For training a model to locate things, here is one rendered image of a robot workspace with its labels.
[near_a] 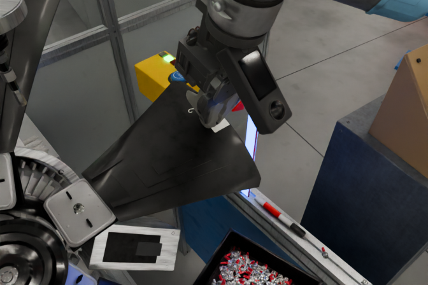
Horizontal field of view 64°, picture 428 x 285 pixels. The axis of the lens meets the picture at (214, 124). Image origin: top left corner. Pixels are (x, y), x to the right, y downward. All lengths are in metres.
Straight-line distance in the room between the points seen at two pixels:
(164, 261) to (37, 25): 0.43
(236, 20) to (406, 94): 0.50
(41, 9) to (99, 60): 0.82
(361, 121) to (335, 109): 1.58
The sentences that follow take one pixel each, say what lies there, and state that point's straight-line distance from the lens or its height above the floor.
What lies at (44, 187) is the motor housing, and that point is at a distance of 0.59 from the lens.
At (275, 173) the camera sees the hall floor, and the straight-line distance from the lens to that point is 2.00.
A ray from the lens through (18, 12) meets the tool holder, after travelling 0.30.
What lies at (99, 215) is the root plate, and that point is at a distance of 0.48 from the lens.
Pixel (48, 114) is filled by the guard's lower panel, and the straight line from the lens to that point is 1.29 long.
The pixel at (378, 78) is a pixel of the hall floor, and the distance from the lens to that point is 2.88.
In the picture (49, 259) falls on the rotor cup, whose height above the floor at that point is 1.21.
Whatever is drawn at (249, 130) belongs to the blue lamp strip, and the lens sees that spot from 0.69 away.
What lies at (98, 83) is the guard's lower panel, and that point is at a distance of 1.31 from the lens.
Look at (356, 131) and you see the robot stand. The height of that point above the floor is 1.00.
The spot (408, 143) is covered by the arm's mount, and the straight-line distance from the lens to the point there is 0.82.
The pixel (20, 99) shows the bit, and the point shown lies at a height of 1.38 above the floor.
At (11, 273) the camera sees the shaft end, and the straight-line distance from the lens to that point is 0.44.
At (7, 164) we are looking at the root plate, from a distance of 0.45.
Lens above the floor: 1.58
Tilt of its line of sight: 45 degrees down
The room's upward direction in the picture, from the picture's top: straight up
